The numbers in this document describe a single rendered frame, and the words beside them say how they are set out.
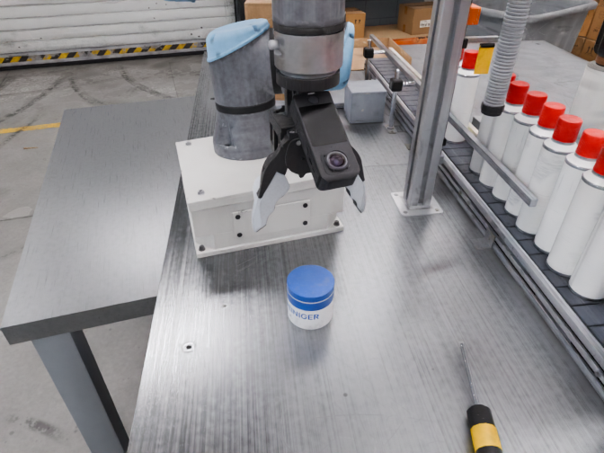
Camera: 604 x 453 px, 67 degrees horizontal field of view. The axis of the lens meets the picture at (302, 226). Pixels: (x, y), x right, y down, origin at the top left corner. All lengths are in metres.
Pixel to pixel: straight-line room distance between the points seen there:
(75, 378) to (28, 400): 0.91
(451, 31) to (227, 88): 0.39
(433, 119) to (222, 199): 0.41
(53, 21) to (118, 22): 0.56
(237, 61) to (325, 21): 0.38
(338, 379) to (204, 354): 0.19
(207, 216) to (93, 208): 0.32
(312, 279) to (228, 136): 0.36
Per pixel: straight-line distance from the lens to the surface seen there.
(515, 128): 0.89
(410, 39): 5.11
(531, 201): 0.81
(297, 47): 0.49
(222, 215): 0.79
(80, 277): 0.86
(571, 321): 0.75
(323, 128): 0.50
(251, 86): 0.85
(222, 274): 0.79
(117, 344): 1.88
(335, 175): 0.46
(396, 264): 0.82
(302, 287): 0.66
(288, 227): 0.83
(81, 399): 0.99
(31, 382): 1.89
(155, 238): 0.90
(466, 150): 1.12
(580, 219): 0.75
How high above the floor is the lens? 1.35
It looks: 36 degrees down
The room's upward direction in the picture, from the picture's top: straight up
